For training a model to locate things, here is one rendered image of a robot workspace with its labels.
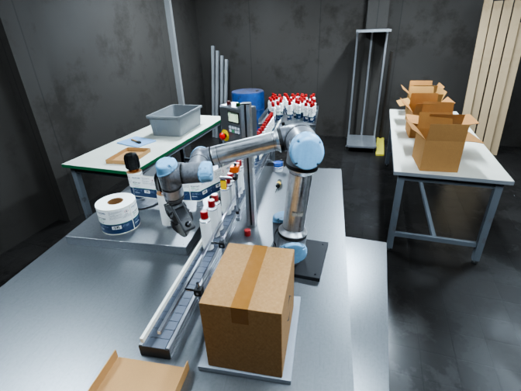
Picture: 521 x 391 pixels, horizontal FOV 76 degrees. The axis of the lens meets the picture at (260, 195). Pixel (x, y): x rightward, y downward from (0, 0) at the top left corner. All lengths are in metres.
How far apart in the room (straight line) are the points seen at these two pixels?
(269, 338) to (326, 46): 5.41
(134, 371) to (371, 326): 0.83
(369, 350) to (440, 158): 1.87
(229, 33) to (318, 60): 1.65
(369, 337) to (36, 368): 1.13
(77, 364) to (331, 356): 0.85
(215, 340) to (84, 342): 0.53
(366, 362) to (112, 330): 0.91
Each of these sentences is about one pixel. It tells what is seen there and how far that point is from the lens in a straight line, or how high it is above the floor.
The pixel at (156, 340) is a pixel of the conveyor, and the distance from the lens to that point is 1.27.
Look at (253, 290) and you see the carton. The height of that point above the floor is 1.12.
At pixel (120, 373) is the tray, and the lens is 1.29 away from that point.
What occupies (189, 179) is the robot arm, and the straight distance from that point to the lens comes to 1.18.
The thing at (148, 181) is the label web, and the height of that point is 1.03.
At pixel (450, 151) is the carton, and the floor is 0.94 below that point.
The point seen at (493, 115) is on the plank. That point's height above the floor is 0.58.
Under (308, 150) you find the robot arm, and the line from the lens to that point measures 1.12.
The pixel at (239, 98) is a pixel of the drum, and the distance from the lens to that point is 5.72.
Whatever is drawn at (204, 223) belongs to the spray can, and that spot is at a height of 1.04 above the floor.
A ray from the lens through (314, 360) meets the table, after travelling 1.23.
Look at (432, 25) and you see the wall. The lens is 6.02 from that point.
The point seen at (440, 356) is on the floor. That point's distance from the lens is 2.48.
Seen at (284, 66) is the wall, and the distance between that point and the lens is 6.21.
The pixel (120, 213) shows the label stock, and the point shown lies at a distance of 1.82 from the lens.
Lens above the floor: 1.81
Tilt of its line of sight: 27 degrees down
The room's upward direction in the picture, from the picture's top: 2 degrees counter-clockwise
